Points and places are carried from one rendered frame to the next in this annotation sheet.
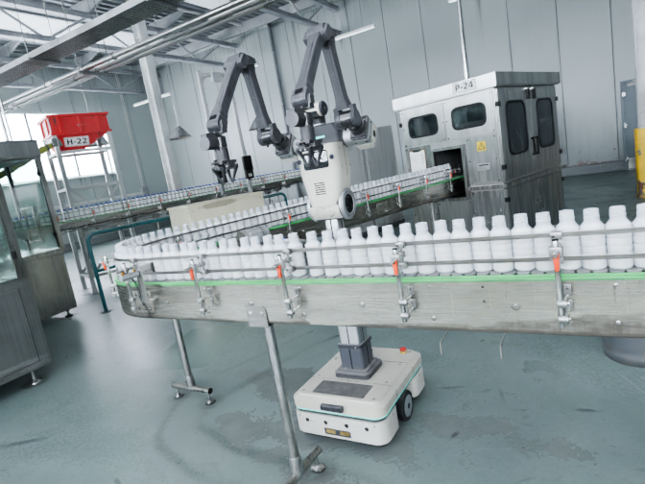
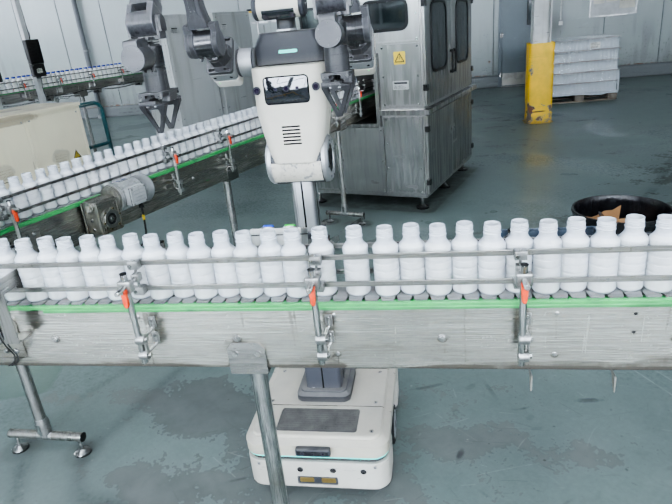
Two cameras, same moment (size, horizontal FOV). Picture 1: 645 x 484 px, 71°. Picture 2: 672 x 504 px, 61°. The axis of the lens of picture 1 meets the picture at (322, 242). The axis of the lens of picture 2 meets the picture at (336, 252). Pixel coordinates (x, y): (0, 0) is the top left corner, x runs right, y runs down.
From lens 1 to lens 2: 0.77 m
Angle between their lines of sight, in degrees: 23
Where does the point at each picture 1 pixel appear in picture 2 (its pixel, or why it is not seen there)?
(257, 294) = (251, 325)
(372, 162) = not seen: hidden behind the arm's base
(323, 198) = (297, 150)
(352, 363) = (324, 380)
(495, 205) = (413, 135)
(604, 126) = (480, 33)
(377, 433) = (378, 475)
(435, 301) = (561, 332)
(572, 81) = not seen: outside the picture
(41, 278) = not seen: outside the picture
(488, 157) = (407, 72)
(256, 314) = (247, 355)
